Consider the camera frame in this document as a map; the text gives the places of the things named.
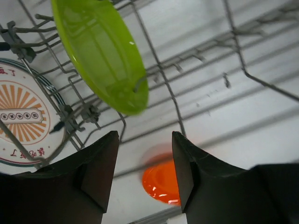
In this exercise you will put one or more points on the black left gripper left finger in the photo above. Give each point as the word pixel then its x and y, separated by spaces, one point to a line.
pixel 74 190

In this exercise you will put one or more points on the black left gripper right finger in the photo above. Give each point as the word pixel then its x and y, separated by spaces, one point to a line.
pixel 214 192

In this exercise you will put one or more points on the orange plastic plate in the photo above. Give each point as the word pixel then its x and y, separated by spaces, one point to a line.
pixel 160 181

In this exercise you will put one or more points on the white plate orange sunburst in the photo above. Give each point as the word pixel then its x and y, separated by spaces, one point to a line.
pixel 26 111

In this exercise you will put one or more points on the green plastic plate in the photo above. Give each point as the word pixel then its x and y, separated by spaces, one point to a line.
pixel 103 52

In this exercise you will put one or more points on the grey wire dish rack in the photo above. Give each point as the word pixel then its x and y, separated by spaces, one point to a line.
pixel 223 72

